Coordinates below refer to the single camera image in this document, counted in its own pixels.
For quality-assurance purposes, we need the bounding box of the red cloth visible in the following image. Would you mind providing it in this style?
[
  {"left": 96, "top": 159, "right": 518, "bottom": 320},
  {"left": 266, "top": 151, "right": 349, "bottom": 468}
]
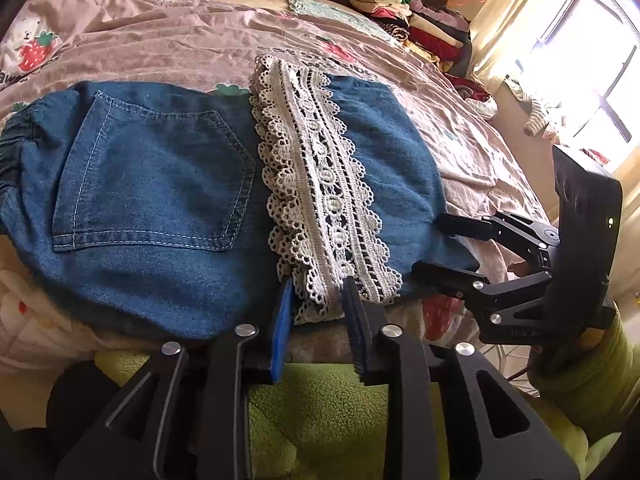
[{"left": 447, "top": 74, "right": 493, "bottom": 103}]

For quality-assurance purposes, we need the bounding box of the black clothing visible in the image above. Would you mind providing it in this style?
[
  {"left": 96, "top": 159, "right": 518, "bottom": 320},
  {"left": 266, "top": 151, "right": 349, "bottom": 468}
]
[{"left": 0, "top": 360, "right": 131, "bottom": 480}]

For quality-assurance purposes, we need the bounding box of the beige bed sheet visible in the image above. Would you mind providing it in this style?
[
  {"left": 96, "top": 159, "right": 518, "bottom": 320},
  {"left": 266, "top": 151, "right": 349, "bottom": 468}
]
[{"left": 287, "top": 305, "right": 431, "bottom": 366}]

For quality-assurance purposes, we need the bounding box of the pink strawberry print duvet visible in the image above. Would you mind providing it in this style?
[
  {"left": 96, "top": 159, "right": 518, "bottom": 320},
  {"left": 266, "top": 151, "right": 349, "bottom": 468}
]
[{"left": 0, "top": 0, "right": 561, "bottom": 376}]

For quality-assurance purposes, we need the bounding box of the cream curtain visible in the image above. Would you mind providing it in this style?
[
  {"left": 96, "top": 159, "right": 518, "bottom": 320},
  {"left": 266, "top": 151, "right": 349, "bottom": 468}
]
[{"left": 467, "top": 0, "right": 591, "bottom": 91}]

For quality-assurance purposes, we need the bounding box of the light blue lace cloth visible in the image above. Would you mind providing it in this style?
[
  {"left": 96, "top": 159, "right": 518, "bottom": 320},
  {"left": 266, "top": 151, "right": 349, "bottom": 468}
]
[{"left": 280, "top": 0, "right": 386, "bottom": 36}]

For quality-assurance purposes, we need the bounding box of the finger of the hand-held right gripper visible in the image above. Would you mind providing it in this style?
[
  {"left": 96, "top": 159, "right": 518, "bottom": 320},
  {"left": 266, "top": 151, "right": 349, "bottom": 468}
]
[
  {"left": 412, "top": 260, "right": 553, "bottom": 345},
  {"left": 437, "top": 211, "right": 561, "bottom": 267}
]

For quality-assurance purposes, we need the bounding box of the blue denim pants lace trim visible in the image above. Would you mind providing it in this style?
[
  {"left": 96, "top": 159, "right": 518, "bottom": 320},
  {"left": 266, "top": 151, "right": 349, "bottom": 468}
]
[{"left": 0, "top": 57, "right": 481, "bottom": 343}]

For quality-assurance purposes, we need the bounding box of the striped cloth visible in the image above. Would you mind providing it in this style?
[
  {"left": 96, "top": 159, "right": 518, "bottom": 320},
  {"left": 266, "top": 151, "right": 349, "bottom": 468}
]
[{"left": 505, "top": 75, "right": 571, "bottom": 138}]

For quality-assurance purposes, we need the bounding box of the white cloth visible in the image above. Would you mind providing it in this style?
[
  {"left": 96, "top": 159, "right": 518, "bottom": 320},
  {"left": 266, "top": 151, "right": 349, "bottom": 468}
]
[{"left": 467, "top": 97, "right": 499, "bottom": 121}]

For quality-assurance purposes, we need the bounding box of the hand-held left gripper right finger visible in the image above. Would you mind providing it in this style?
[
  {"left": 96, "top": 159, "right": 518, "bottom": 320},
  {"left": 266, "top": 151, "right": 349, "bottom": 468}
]
[{"left": 340, "top": 276, "right": 581, "bottom": 480}]

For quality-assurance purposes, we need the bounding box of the stack of folded clothes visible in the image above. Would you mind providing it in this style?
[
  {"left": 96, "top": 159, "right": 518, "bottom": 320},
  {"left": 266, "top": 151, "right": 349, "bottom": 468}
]
[{"left": 349, "top": 0, "right": 473, "bottom": 73}]

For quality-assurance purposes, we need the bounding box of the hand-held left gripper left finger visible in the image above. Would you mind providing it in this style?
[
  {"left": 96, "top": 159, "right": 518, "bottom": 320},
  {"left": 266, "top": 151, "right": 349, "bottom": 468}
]
[{"left": 55, "top": 277, "right": 296, "bottom": 480}]

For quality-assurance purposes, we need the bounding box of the window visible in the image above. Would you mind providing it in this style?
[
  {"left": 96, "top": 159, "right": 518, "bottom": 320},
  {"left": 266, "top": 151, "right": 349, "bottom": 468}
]
[{"left": 535, "top": 0, "right": 640, "bottom": 161}]

